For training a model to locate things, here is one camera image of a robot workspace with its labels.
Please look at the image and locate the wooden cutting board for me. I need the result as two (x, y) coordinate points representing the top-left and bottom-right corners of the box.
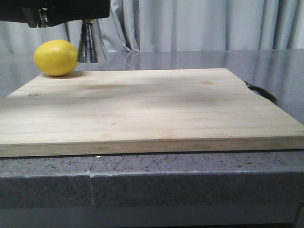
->
(0, 68), (304, 157)

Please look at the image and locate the grey curtain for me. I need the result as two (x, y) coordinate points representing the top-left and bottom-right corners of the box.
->
(0, 0), (304, 53)

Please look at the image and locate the steel jigger measuring cup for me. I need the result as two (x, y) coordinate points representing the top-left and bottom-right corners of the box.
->
(76, 19), (107, 64)

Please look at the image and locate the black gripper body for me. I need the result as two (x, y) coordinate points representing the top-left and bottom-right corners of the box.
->
(0, 0), (110, 28)

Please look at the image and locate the yellow lemon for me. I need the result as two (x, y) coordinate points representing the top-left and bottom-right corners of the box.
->
(33, 39), (78, 76)

